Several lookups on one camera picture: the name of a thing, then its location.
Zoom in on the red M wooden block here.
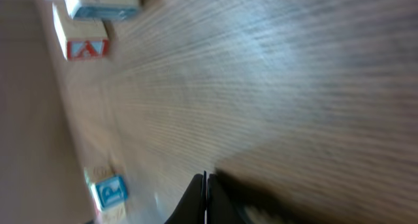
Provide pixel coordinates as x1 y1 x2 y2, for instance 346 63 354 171
95 202 126 224

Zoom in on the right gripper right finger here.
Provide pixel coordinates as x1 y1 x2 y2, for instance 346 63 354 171
206 174 245 224

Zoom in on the red A wooden block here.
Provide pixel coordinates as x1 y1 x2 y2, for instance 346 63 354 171
52 3 110 61

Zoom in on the blue-top wooden block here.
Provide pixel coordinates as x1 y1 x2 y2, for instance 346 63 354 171
65 0 141 20

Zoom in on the plain block blue side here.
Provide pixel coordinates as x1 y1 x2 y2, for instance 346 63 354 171
89 174 128 212

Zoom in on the green Z wooden block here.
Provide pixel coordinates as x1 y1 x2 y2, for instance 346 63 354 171
84 165 114 186

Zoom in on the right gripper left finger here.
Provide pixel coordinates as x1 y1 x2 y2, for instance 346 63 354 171
165 171 207 224

